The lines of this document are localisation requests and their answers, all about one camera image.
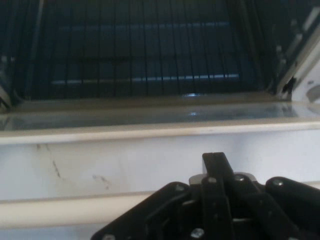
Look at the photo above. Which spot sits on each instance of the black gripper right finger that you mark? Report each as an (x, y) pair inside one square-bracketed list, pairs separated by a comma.
[(262, 212)]

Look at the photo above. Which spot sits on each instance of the silver oven knob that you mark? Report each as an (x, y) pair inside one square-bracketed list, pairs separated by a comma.
[(315, 93)]

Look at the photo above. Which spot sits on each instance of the white toaster oven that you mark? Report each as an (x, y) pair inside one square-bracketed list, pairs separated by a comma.
[(308, 57)]

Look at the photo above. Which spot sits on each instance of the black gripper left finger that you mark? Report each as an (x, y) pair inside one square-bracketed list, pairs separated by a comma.
[(160, 215)]

